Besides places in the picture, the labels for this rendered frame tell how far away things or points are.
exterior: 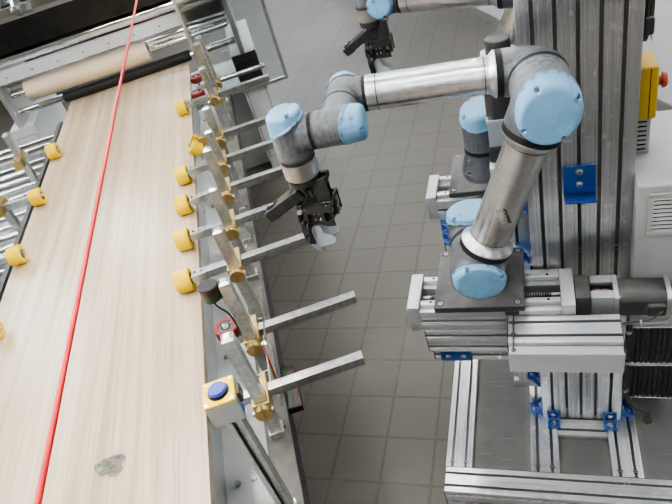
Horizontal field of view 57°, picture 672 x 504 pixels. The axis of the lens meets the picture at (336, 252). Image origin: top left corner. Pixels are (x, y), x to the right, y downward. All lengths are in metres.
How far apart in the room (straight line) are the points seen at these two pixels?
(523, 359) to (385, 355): 1.38
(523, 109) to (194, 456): 1.15
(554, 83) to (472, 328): 0.77
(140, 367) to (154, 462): 0.37
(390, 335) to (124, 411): 1.47
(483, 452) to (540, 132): 1.39
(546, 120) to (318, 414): 1.92
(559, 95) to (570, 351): 0.68
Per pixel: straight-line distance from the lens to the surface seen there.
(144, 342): 2.08
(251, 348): 1.92
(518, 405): 2.40
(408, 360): 2.86
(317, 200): 1.32
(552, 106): 1.16
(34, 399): 2.16
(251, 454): 1.49
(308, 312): 1.95
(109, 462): 1.81
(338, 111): 1.21
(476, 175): 1.97
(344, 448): 2.66
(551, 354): 1.59
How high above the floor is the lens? 2.17
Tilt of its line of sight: 38 degrees down
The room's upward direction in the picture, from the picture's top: 19 degrees counter-clockwise
